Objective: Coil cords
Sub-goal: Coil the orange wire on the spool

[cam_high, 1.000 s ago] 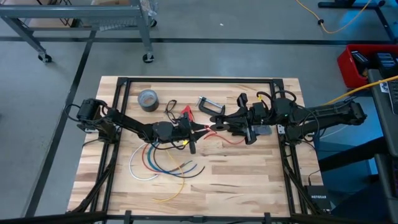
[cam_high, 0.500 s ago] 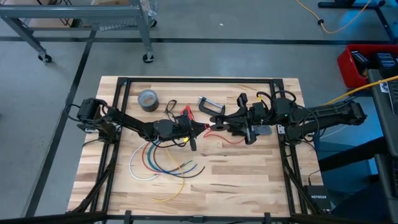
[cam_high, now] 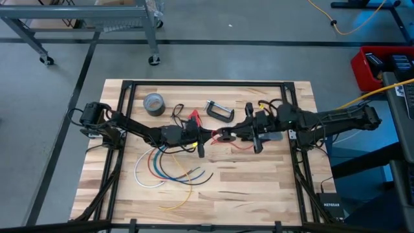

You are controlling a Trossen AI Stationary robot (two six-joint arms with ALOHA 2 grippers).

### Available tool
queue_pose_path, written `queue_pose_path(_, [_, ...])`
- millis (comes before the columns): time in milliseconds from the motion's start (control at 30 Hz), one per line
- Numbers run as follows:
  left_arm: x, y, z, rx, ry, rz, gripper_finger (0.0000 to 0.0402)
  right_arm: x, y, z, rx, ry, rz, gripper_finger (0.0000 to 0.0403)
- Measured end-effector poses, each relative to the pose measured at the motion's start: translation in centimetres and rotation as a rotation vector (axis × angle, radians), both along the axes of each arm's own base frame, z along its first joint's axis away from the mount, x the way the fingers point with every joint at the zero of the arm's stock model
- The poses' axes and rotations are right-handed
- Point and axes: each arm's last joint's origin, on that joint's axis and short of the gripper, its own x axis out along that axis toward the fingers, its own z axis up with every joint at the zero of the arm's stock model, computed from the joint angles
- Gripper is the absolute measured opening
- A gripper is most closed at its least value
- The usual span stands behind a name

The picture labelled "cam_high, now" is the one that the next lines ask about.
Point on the black network switch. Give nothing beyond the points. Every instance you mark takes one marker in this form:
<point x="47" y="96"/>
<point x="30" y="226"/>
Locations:
<point x="331" y="205"/>

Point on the black desk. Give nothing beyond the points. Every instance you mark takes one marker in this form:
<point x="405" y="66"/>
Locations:
<point x="404" y="129"/>

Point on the black floor stand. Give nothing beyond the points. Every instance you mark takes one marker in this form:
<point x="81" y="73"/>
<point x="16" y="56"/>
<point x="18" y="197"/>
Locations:
<point x="355" y="4"/>

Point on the grey metal cart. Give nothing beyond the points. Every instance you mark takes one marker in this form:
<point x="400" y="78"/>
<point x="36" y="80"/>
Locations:
<point x="81" y="12"/>

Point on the red plastic bin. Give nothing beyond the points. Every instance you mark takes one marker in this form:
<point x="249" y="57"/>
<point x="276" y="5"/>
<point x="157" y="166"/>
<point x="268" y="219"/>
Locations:
<point x="359" y="71"/>

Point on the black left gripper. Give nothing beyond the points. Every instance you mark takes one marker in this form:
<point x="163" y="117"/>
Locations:
<point x="191" y="134"/>

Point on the black metal table frame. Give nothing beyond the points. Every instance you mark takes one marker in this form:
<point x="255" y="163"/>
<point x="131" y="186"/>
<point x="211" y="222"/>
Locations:
<point x="210" y="83"/>

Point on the black device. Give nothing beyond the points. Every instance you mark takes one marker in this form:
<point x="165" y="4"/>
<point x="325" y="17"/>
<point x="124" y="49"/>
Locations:
<point x="401" y="63"/>
<point x="375" y="64"/>

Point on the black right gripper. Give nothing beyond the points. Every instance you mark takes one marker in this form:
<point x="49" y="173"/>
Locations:
<point x="263" y="124"/>

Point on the black safety glasses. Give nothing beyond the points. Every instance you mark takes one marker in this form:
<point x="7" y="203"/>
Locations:
<point x="174" y="113"/>

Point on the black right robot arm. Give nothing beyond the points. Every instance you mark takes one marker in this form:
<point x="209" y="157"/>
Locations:
<point x="339" y="119"/>

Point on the grey duct tape roll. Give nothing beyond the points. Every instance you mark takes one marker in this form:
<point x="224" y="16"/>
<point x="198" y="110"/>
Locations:
<point x="155" y="113"/>

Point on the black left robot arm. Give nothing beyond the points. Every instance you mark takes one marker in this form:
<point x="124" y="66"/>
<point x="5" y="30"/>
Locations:
<point x="136" y="126"/>

